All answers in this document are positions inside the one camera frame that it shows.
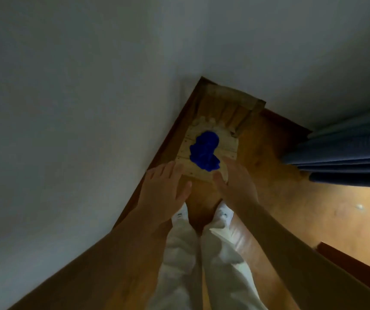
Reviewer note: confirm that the person's left hand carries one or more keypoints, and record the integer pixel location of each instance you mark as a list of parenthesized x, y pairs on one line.
[(162, 193)]

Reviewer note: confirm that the person's right hand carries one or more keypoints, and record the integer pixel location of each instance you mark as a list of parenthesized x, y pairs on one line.
[(238, 187)]

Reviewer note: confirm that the blue cleaning cloth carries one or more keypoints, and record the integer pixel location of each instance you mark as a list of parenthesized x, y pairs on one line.
[(204, 151)]

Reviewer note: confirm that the person's left forearm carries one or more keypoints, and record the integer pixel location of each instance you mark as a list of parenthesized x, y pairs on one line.
[(107, 255)]

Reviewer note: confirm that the person's right forearm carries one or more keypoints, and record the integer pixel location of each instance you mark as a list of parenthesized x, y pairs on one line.
[(285, 248)]

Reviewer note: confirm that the white left shoe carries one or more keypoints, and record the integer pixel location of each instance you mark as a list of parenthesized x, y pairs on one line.
[(181, 213)]

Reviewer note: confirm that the white shoe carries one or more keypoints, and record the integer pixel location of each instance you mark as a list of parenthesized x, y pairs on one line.
[(181, 213), (223, 215)]

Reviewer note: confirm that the white right shoe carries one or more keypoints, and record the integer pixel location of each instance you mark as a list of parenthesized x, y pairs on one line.
[(223, 215)]

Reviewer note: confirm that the small light wooden stool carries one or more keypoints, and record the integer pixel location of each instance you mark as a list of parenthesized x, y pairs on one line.
[(227, 143)]

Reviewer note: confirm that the white trousers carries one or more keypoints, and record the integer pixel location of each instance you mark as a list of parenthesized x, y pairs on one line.
[(178, 261)]

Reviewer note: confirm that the blue grey curtain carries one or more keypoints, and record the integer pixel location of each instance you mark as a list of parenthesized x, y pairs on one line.
[(349, 151)]

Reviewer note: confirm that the small white floor scrap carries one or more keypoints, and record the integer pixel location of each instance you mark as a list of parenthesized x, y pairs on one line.
[(360, 206)]

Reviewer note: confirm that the dark brown wooden panel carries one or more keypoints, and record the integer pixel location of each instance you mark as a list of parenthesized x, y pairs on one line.
[(356, 271)]

